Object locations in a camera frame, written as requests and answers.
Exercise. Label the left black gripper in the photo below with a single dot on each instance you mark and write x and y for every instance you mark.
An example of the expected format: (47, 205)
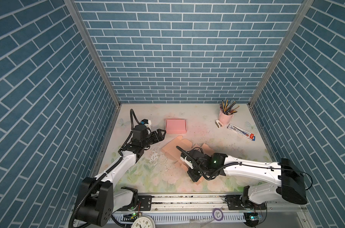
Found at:
(154, 134)

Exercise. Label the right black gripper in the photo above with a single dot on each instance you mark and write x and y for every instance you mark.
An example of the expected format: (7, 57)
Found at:
(192, 177)

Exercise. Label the pink paper box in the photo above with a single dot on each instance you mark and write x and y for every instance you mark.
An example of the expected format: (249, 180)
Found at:
(176, 126)

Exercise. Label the orange paper box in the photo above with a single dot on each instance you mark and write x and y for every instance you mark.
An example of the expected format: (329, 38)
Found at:
(174, 154)

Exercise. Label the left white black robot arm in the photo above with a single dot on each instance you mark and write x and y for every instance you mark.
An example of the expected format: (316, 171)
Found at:
(96, 201)

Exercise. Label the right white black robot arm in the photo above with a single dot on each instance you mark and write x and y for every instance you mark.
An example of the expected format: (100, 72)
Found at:
(281, 180)

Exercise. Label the purple tape roll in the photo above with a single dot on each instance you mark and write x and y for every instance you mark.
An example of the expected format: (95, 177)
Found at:
(217, 214)

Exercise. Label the pink pencil cup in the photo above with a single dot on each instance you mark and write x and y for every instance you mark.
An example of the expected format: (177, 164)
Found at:
(224, 118)

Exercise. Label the white toothpaste tube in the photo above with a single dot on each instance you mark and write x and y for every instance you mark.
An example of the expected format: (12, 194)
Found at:
(241, 132)

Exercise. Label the white round clock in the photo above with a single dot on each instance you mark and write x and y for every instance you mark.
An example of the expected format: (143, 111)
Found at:
(144, 221)

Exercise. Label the coloured pencils bundle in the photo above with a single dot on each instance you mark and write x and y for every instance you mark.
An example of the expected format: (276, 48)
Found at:
(229, 107)

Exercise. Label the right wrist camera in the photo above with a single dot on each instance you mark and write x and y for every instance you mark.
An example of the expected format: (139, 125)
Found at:
(186, 164)

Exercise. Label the aluminium mounting rail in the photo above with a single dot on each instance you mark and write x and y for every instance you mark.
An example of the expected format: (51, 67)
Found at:
(199, 202)

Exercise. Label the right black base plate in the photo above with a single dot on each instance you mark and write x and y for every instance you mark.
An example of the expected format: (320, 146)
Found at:
(236, 203)

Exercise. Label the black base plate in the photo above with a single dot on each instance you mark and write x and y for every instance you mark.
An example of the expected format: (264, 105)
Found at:
(142, 203)
(236, 203)

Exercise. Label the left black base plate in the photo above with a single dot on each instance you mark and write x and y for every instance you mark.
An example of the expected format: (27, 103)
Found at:
(142, 203)

